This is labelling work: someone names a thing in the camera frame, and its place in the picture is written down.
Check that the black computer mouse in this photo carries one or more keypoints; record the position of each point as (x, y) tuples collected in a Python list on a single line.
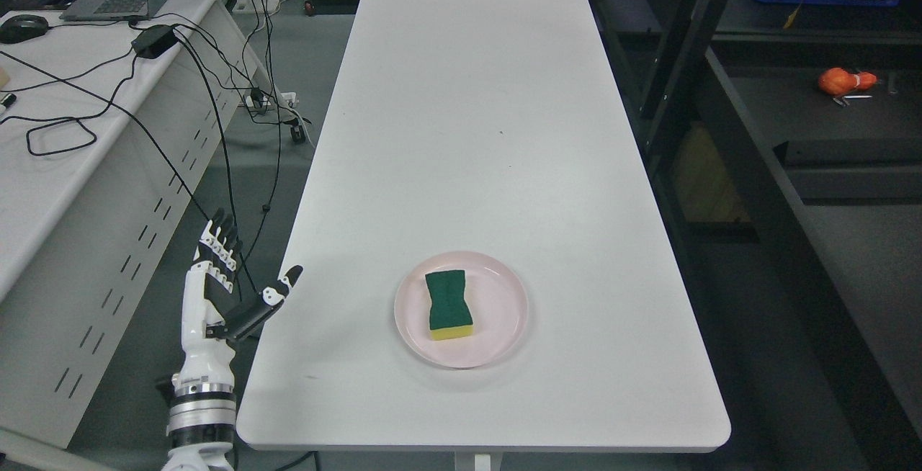
[(23, 27)]

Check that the white power strip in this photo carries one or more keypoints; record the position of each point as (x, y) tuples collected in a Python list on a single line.
[(266, 102)]

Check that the white side desk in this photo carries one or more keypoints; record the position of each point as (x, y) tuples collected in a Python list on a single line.
[(99, 154)]

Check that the pink plate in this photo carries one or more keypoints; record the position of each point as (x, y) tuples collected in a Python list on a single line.
[(497, 299)]

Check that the green yellow sponge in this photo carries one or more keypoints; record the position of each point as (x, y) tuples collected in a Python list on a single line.
[(449, 314)]

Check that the dark metal shelf rack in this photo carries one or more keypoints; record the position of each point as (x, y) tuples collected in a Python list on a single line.
[(795, 215)]

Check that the black power adapter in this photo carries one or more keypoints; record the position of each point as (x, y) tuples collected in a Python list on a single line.
[(154, 41)]

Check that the white table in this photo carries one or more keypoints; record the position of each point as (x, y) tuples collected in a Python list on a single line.
[(493, 126)]

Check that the orange toy object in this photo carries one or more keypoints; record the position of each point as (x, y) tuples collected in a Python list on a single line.
[(838, 82)]

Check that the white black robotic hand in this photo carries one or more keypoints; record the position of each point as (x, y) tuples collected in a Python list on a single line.
[(206, 333)]

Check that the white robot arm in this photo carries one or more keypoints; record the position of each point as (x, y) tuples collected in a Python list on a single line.
[(201, 427)]

